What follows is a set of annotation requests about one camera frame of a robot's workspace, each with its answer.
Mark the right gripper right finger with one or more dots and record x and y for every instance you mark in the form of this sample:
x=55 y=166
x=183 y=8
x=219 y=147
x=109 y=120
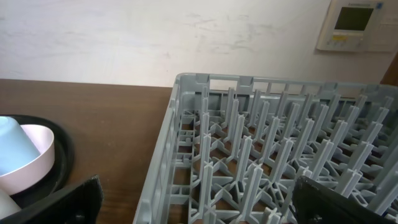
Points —
x=314 y=203

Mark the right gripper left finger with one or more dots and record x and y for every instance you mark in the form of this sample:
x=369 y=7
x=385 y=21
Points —
x=77 y=203

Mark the grey dishwasher rack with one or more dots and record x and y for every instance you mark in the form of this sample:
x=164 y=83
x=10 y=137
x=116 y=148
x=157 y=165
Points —
x=231 y=148

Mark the round black serving tray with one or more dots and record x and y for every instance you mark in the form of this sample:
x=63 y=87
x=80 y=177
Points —
x=60 y=171

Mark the white bowl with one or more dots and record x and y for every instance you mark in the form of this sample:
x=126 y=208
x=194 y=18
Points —
x=22 y=178

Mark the light blue cup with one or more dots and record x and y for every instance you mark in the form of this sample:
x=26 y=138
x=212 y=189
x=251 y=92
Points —
x=17 y=149

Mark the white wall thermostat panel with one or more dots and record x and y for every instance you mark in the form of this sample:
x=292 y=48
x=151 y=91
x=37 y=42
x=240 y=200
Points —
x=359 y=26

